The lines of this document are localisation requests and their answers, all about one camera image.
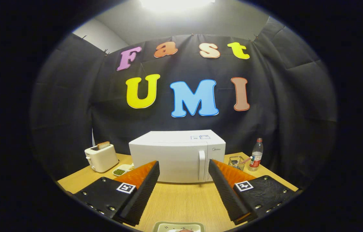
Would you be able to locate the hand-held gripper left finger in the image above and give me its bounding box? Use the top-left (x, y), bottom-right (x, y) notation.
top-left (73, 160), bottom-right (161, 227)

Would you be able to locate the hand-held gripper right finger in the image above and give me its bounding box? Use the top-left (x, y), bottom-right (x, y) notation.
top-left (208, 159), bottom-right (299, 226)

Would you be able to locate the white microwave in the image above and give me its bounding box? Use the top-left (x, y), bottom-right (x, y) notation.
top-left (129, 130), bottom-right (226, 184)

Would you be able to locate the white divided bean dish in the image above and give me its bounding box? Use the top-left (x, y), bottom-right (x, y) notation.
top-left (112, 163), bottom-right (135, 177)

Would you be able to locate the cream plastic tray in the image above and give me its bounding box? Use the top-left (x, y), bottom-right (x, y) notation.
top-left (152, 221), bottom-right (206, 232)

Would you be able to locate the clear plastic water bottle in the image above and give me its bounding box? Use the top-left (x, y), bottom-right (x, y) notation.
top-left (248, 138), bottom-right (264, 171)

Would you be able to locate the white toaster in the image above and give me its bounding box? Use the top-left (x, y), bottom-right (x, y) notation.
top-left (84, 144), bottom-right (119, 173)

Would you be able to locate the metal wire basket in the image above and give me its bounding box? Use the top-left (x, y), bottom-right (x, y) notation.
top-left (228, 156), bottom-right (246, 171)

